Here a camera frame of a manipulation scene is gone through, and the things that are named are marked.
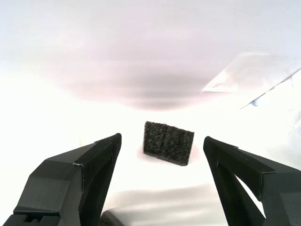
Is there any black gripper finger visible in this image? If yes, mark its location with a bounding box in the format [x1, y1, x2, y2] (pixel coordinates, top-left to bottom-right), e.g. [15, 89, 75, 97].
[203, 136, 301, 226]
[13, 133, 122, 226]

